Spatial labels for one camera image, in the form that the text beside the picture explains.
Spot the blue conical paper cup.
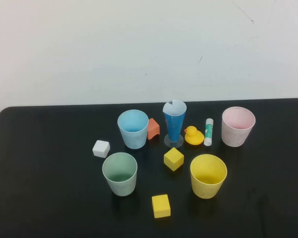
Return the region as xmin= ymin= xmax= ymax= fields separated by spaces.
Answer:
xmin=162 ymin=100 xmax=187 ymax=149

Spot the pink plastic cup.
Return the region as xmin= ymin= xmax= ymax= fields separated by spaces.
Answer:
xmin=221 ymin=106 xmax=256 ymax=148

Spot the orange arch block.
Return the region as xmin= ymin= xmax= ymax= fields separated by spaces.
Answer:
xmin=147 ymin=118 xmax=160 ymax=140

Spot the light blue plastic cup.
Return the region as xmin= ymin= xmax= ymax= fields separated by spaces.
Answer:
xmin=117 ymin=109 xmax=149 ymax=150

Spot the white cube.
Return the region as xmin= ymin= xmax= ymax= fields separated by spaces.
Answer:
xmin=92 ymin=139 xmax=111 ymax=158

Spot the white green glue stick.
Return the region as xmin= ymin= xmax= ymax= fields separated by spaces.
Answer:
xmin=203 ymin=118 xmax=215 ymax=147

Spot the yellow wooden cube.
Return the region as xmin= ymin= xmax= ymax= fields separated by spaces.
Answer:
xmin=151 ymin=194 xmax=171 ymax=219
xmin=163 ymin=147 xmax=185 ymax=172

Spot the yellow rubber duck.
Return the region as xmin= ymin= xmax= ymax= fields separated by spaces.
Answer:
xmin=184 ymin=125 xmax=205 ymax=146

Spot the yellow plastic cup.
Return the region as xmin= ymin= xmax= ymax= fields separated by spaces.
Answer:
xmin=190 ymin=154 xmax=228 ymax=199

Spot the light green plastic cup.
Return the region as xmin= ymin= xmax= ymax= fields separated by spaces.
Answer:
xmin=102 ymin=152 xmax=138 ymax=197

